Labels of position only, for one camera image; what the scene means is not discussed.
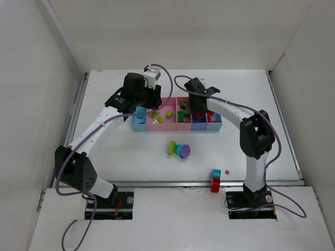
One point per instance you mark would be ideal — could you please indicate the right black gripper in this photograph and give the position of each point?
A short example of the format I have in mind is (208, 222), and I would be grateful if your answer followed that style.
(198, 105)

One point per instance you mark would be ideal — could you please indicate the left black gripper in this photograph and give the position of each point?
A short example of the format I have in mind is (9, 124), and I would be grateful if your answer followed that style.
(155, 97)

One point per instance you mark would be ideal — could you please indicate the dark green lego piece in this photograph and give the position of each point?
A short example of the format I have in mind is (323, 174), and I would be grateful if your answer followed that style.
(183, 105)

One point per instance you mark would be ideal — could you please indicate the teal lego bricks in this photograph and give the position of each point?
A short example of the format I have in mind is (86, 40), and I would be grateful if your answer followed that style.
(140, 111)

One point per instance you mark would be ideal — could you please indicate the red bricks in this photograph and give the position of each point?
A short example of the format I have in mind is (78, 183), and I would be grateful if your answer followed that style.
(212, 117)

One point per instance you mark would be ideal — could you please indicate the green lego row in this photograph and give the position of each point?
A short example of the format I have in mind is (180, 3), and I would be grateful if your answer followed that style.
(183, 116)

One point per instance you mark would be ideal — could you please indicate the lime square lego brick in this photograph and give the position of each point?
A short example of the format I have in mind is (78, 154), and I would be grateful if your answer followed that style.
(169, 114)

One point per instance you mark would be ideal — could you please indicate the lavender flower lego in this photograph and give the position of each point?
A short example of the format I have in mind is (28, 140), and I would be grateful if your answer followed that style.
(185, 152)

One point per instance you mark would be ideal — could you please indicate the lime tall lego brick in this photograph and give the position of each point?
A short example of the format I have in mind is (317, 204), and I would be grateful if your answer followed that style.
(171, 148)

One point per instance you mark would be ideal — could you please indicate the red round flower lego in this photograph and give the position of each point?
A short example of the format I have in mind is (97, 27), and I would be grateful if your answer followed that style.
(215, 185)

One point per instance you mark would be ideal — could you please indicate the red lego cluster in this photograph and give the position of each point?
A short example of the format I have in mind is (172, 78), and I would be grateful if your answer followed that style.
(199, 115)

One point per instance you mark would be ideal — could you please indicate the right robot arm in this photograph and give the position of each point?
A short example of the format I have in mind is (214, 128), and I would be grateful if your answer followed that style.
(255, 140)

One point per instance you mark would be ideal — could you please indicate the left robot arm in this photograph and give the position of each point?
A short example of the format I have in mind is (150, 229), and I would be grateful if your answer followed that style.
(73, 166)

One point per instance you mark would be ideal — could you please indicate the small pink bin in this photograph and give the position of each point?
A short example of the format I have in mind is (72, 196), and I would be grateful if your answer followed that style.
(183, 126)

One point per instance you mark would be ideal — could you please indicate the light blue bin left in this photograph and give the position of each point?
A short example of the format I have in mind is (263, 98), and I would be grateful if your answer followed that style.
(139, 127)

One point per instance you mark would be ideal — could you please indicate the large pink bin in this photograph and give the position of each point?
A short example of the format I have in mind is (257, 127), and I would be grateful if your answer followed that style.
(168, 124)

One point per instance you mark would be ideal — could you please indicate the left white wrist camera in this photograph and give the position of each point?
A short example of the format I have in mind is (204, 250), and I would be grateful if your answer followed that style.
(151, 75)

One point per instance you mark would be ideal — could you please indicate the metal table rail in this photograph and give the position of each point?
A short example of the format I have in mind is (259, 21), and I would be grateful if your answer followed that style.
(162, 184)

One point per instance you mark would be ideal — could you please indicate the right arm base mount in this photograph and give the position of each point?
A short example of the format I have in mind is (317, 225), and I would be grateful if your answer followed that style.
(239, 208)

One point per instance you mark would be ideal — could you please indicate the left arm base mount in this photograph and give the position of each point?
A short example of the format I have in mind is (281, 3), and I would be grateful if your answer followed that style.
(120, 208)

